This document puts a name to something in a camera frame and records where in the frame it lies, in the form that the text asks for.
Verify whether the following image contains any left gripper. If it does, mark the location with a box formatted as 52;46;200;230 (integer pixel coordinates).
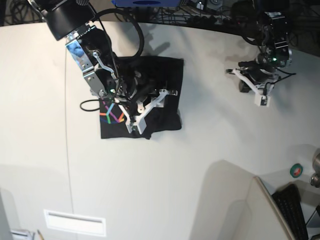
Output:
225;61;280;94

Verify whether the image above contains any green tape roll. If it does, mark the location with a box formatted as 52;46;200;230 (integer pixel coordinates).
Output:
289;163;304;179

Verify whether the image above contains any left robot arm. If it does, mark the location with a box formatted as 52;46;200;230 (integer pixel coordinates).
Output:
230;0;293;95

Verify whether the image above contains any black t-shirt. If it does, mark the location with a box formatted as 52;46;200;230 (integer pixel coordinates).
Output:
99;56;184;140

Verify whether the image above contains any black keyboard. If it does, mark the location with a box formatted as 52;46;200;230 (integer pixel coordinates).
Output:
272;183;309;240

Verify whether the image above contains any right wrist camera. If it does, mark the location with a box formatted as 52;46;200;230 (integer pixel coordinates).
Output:
125;119;147;135

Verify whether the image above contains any pencil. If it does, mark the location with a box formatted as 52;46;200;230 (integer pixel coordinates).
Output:
37;230;45;240

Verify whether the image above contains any power strip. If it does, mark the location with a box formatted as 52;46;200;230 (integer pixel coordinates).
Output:
186;15;233;28

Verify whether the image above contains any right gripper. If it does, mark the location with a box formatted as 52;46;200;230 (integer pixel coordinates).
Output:
117;72;178;125

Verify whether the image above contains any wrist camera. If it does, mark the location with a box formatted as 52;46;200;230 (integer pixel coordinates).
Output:
125;119;147;135
254;94;271;107

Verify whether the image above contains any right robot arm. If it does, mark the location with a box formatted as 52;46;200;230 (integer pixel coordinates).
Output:
28;0;178;128

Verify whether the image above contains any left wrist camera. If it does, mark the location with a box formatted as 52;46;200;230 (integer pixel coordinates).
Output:
254;94;271;107

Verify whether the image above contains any silver metal cylinder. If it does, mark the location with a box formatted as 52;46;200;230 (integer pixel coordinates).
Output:
310;148;320;189

